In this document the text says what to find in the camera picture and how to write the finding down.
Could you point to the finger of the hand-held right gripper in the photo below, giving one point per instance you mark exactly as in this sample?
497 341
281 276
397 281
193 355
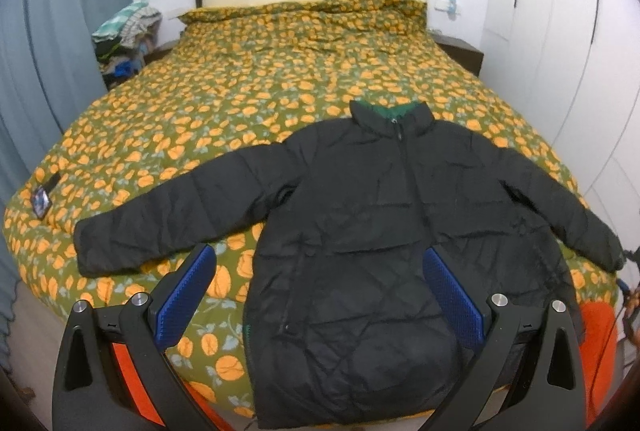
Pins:
631 306

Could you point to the dark wooden nightstand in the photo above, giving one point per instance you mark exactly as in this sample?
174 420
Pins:
462 51

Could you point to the black puffer jacket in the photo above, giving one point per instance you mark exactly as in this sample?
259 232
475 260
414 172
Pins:
360 211

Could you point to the green floral bed blanket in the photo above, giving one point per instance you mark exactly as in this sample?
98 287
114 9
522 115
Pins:
250 76

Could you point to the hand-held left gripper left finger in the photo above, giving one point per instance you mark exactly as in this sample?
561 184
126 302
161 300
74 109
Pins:
185 291

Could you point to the pile of clothes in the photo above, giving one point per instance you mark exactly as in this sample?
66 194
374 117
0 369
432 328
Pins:
127 36

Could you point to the white wall socket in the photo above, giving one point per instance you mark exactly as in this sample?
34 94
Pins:
446 5

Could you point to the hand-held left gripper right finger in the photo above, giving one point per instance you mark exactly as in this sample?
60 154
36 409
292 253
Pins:
452 296

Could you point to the blue-grey curtain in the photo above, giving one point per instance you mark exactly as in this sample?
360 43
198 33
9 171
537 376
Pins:
55 36

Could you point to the white wardrobe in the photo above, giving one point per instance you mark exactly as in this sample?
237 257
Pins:
565 36

